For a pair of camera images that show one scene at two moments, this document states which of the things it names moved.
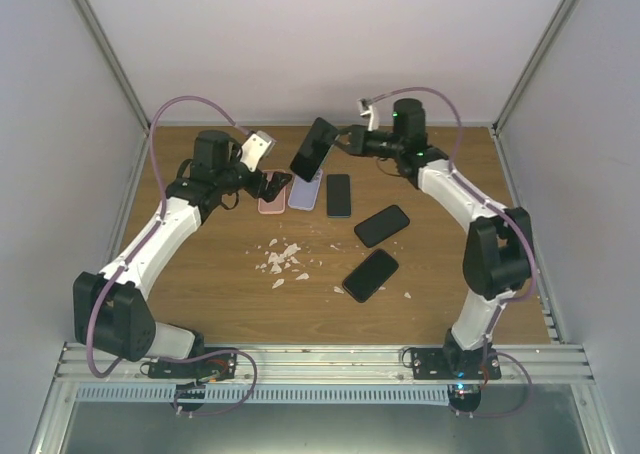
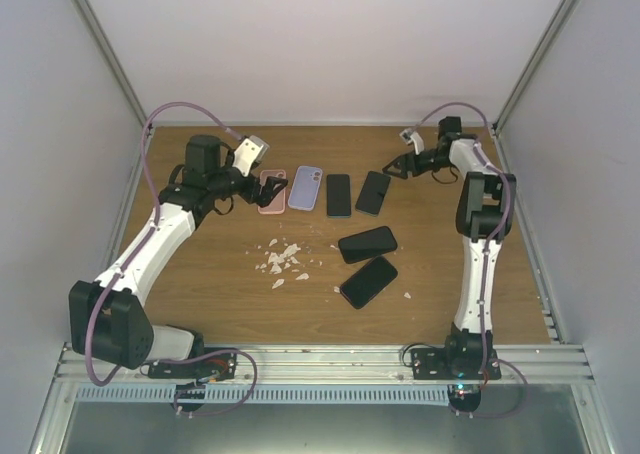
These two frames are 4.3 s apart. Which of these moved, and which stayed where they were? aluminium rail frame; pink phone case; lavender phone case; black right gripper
Moved: black right gripper
Stayed: lavender phone case; pink phone case; aluminium rail frame
